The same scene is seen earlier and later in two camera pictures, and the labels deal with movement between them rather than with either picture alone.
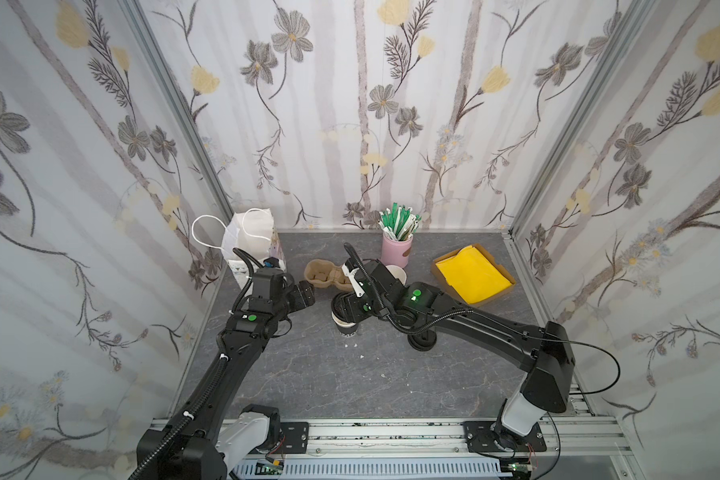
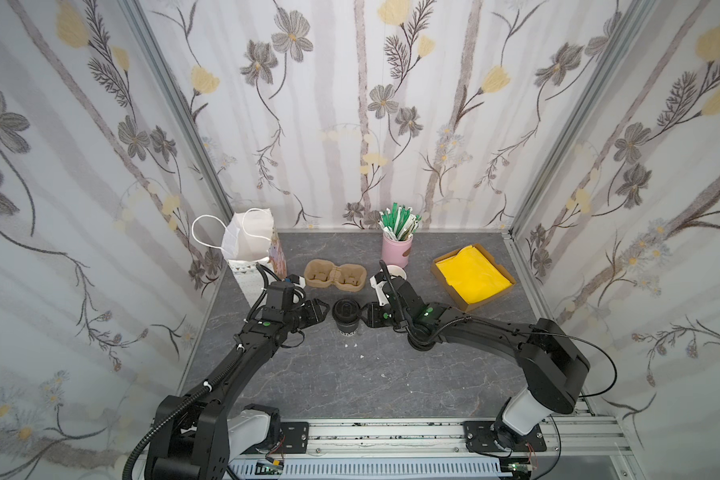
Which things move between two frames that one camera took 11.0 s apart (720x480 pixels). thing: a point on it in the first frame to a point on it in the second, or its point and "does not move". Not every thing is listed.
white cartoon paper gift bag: x=253 y=232 does not move
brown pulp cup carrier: x=322 y=273 does not move
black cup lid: x=423 y=340 does not move
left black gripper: x=270 y=284 to x=306 y=313
